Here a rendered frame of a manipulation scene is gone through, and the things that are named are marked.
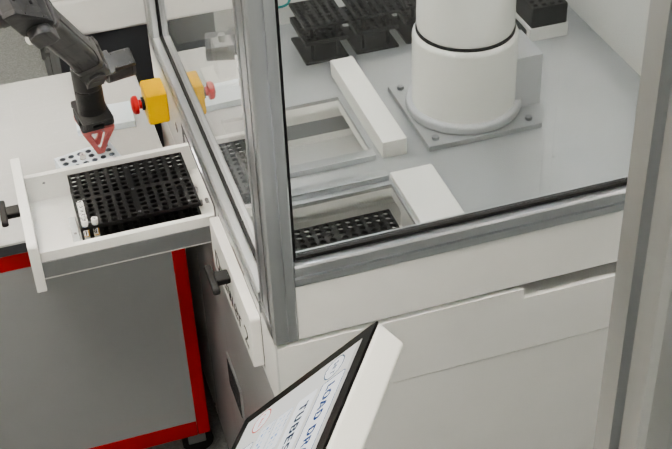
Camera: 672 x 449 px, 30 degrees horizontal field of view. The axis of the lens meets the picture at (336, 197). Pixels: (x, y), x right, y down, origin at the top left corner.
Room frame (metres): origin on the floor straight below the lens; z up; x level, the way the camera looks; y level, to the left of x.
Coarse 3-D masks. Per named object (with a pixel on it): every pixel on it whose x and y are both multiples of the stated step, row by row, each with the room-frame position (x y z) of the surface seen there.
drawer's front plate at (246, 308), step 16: (224, 240) 1.70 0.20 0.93; (224, 256) 1.66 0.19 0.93; (240, 272) 1.62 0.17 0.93; (224, 288) 1.70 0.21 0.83; (240, 288) 1.58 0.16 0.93; (240, 304) 1.56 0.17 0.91; (240, 320) 1.58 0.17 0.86; (256, 320) 1.50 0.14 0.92; (256, 336) 1.50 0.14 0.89; (256, 352) 1.50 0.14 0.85
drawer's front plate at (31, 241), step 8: (16, 160) 1.98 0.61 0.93; (16, 168) 1.95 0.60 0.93; (16, 176) 1.93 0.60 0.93; (16, 184) 1.90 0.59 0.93; (24, 184) 1.92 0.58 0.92; (16, 192) 1.88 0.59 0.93; (24, 192) 1.87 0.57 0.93; (24, 200) 1.85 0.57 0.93; (24, 208) 1.82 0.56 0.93; (24, 216) 1.80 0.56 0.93; (24, 224) 1.78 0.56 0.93; (32, 224) 1.78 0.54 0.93; (24, 232) 1.75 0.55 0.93; (32, 232) 1.75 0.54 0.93; (32, 240) 1.73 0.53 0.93; (32, 248) 1.71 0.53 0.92; (32, 256) 1.71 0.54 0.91; (32, 264) 1.71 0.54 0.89; (40, 264) 1.71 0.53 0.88; (40, 272) 1.71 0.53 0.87; (40, 280) 1.71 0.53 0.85; (40, 288) 1.71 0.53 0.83
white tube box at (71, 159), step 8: (72, 152) 2.19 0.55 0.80; (80, 152) 2.19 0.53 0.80; (88, 152) 2.20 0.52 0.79; (104, 152) 2.18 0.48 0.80; (112, 152) 2.18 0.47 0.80; (56, 160) 2.16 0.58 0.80; (64, 160) 2.17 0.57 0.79; (72, 160) 2.16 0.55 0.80; (80, 160) 2.16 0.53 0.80; (88, 160) 2.16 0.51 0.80; (96, 160) 2.17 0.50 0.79; (56, 168) 2.16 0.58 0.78
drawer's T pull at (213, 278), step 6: (204, 270) 1.66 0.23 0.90; (210, 270) 1.64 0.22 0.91; (222, 270) 1.64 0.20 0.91; (210, 276) 1.63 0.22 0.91; (216, 276) 1.63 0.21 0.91; (222, 276) 1.63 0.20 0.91; (228, 276) 1.63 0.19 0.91; (210, 282) 1.61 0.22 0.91; (216, 282) 1.61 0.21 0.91; (222, 282) 1.62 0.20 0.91; (228, 282) 1.62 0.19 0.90; (216, 288) 1.60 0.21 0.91; (216, 294) 1.59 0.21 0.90
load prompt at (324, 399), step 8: (336, 376) 1.13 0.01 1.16; (328, 384) 1.13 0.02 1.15; (336, 384) 1.11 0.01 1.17; (320, 392) 1.12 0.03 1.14; (328, 392) 1.10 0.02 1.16; (320, 400) 1.10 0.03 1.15; (328, 400) 1.08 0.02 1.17; (312, 408) 1.10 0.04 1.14; (320, 408) 1.08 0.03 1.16; (328, 408) 1.06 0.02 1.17; (312, 416) 1.08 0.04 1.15; (320, 416) 1.06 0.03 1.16; (312, 424) 1.06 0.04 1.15; (320, 424) 1.04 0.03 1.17; (304, 432) 1.05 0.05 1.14; (312, 432) 1.03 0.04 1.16; (304, 440) 1.03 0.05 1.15; (312, 440) 1.01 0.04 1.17; (296, 448) 1.03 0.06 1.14; (304, 448) 1.01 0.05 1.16
